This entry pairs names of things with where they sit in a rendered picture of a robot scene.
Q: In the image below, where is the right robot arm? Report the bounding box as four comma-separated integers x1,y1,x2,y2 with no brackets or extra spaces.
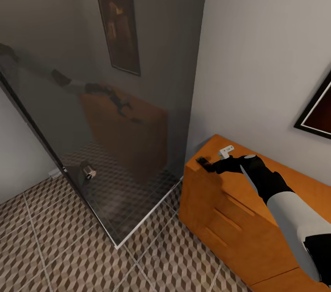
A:
205,146,331,289

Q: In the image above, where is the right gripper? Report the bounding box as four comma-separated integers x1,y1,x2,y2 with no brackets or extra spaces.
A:
205,155,234,174

